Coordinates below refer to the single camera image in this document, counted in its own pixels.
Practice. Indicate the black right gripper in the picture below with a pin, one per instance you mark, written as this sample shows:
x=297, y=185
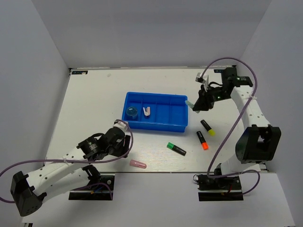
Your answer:
x=203, y=102

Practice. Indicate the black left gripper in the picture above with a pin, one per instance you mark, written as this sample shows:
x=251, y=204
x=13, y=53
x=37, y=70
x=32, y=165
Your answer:
x=122, y=143

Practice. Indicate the yellow highlighter black body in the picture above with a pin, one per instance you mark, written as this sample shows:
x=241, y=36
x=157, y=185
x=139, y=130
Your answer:
x=208, y=127

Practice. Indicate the blue glue jar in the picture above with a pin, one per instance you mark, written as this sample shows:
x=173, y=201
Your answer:
x=131, y=113

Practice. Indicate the white pink stapler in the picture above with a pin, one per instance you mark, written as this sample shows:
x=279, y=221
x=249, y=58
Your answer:
x=147, y=111

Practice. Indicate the orange highlighter black body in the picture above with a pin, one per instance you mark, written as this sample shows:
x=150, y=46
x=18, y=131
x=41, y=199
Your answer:
x=202, y=140

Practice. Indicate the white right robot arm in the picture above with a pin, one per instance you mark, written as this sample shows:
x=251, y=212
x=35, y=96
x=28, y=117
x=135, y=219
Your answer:
x=260, y=139

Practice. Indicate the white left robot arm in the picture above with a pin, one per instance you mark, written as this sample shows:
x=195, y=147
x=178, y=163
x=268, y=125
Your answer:
x=75, y=170

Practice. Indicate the right corner table label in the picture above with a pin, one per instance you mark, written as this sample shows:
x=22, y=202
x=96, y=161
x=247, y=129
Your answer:
x=218, y=70

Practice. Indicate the corner table label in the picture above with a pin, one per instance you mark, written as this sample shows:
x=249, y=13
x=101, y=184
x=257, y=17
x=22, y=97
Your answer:
x=79, y=72
x=218, y=70

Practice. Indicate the blue plastic divided bin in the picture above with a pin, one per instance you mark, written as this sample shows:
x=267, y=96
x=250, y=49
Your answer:
x=168, y=112

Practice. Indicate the green highlighter black body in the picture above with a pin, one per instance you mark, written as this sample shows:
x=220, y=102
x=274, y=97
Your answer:
x=176, y=149

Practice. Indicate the left corner table label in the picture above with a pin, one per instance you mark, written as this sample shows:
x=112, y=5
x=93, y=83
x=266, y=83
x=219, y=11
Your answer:
x=79, y=72

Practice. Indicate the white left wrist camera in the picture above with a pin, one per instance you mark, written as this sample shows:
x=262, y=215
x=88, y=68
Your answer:
x=121, y=125

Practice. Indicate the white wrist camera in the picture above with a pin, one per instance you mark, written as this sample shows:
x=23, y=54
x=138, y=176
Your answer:
x=121, y=125
x=203, y=79

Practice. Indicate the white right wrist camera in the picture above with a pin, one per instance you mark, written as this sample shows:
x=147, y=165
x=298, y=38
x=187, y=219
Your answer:
x=203, y=79

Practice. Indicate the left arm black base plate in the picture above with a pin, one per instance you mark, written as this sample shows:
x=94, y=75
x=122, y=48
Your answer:
x=102, y=190

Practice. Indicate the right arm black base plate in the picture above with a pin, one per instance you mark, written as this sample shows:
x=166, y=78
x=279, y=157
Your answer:
x=218, y=189

